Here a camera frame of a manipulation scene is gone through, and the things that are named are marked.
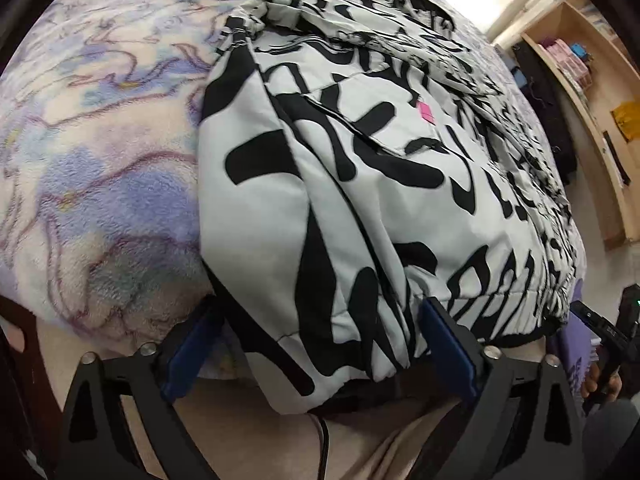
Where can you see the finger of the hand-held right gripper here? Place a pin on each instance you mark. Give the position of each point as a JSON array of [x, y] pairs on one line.
[[600, 327]]

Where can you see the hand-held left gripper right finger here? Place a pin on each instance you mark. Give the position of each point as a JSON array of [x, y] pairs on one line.
[[447, 355]]

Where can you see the black and white printed jacket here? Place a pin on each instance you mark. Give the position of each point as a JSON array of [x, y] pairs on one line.
[[325, 185]]

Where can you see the flat black item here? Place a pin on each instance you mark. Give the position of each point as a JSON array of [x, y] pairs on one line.
[[616, 160]]

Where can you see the wooden shelf unit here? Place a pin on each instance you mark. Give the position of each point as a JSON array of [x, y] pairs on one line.
[[600, 85]]

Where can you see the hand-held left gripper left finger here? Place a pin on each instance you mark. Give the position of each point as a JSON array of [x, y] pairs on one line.
[[192, 355]]

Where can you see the pink mini drawer set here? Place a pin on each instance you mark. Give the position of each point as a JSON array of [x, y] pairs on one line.
[[570, 67]]

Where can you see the small blue box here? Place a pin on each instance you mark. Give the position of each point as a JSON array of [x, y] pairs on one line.
[[580, 52]]

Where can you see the plain purple bed sheet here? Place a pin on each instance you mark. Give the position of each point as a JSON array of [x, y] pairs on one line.
[[575, 350]]

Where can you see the black hanging clothes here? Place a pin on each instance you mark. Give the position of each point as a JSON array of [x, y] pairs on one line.
[[545, 110]]

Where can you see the yellow cloth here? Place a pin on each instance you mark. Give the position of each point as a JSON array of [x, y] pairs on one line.
[[627, 120]]

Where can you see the purple floral fleece blanket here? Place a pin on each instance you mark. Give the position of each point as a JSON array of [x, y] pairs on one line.
[[100, 160]]

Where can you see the person's right forearm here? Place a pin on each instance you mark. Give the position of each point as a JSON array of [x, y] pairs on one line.
[[615, 440]]

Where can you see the person's right hand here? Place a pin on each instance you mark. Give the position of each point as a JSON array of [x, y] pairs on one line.
[[591, 382]]

